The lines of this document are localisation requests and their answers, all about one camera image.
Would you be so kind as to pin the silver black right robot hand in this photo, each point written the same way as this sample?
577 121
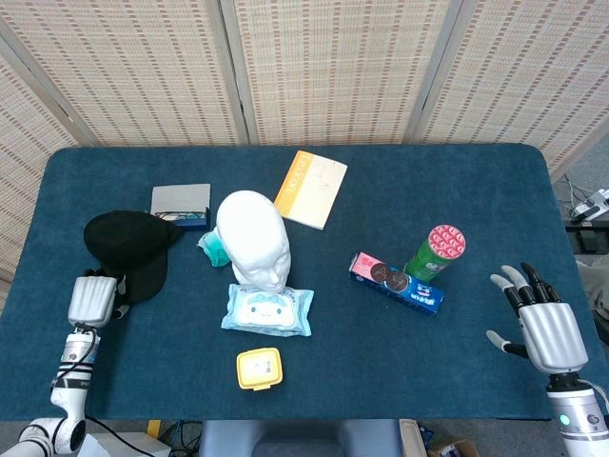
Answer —
552 333

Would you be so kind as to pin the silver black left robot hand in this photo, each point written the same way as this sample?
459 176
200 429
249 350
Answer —
92 300

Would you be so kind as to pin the black baseball cap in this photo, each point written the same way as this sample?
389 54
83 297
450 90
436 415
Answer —
128 243

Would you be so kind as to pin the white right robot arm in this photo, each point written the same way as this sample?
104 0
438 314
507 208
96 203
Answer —
578 414

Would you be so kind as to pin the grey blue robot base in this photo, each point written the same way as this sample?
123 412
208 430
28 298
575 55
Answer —
300 440

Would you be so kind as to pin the white foam mannequin head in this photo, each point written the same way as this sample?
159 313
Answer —
252 238

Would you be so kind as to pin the black flat box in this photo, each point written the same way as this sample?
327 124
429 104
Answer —
590 240

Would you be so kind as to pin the teal tissue pack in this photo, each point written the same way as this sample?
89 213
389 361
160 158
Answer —
214 247

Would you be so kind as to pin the white power strip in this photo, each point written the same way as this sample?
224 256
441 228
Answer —
592 204

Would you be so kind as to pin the blue glasses case grey lid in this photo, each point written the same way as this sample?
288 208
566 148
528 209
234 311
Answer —
181 197

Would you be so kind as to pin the green chips can pink lid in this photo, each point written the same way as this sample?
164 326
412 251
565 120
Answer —
435 259

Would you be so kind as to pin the blue cookie box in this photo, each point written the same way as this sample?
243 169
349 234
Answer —
409 290

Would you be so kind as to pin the brown cardboard box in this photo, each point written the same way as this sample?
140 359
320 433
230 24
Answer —
452 448

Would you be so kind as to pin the white box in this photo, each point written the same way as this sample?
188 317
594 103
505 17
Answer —
143 445

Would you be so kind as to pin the light blue wet wipes pack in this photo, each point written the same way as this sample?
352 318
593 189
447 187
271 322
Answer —
266 311

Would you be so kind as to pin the blue carpet table cover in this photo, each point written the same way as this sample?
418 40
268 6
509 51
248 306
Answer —
380 371

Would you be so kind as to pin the yellow lidded green container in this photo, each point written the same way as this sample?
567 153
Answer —
259 367

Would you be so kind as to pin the yellow and cream notebook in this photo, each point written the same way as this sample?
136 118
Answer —
314 190

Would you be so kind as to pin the woven bamboo folding screen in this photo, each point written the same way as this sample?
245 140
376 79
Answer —
333 71

